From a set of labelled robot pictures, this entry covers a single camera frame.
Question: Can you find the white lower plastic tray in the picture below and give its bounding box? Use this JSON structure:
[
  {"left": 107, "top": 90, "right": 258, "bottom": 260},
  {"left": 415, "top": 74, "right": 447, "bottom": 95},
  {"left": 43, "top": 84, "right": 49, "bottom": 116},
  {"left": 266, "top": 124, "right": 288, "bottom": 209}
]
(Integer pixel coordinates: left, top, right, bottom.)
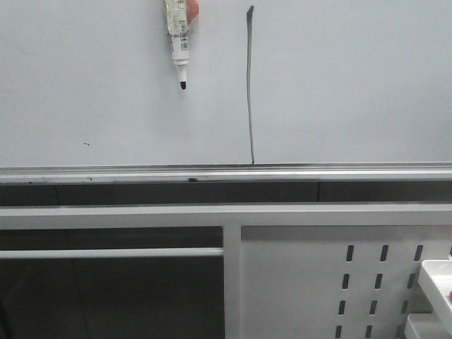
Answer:
[{"left": 404, "top": 314, "right": 451, "bottom": 339}]

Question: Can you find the red magnet taped to marker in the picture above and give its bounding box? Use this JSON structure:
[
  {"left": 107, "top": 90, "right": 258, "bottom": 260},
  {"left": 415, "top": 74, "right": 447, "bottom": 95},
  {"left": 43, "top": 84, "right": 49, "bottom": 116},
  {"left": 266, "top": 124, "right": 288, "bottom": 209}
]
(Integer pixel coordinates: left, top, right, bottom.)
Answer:
[{"left": 186, "top": 0, "right": 200, "bottom": 28}]

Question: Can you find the white plastic tray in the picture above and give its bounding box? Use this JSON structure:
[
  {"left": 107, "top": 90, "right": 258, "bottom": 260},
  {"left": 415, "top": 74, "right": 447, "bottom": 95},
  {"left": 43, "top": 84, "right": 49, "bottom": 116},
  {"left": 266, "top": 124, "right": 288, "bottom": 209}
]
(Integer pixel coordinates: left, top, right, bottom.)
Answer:
[
  {"left": 404, "top": 314, "right": 451, "bottom": 339},
  {"left": 418, "top": 259, "right": 451, "bottom": 334}
]

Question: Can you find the white metal stand frame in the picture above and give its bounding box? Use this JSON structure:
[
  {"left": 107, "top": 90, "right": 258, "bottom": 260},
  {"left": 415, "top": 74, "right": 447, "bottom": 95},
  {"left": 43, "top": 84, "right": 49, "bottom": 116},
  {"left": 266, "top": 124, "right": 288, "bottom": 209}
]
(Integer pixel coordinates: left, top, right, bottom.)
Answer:
[{"left": 1, "top": 203, "right": 451, "bottom": 338}]

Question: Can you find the black tip whiteboard marker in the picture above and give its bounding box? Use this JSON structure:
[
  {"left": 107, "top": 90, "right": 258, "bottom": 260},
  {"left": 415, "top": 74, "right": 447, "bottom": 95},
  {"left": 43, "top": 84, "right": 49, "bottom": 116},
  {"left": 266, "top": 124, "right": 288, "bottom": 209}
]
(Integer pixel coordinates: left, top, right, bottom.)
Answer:
[{"left": 163, "top": 0, "right": 189, "bottom": 90}]

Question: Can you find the white upper plastic tray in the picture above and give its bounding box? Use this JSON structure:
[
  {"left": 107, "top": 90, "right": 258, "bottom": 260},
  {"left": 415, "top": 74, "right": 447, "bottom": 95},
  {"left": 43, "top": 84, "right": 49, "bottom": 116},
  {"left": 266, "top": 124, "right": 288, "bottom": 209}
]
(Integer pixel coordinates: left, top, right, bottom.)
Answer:
[{"left": 418, "top": 259, "right": 451, "bottom": 334}]

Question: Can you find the white whiteboard with aluminium frame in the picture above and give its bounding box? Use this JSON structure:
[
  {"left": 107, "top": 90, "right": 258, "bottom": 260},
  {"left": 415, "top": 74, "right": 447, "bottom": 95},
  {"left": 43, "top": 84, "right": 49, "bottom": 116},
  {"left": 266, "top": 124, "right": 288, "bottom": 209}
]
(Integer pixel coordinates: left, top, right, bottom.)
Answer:
[{"left": 1, "top": 1, "right": 451, "bottom": 184}]

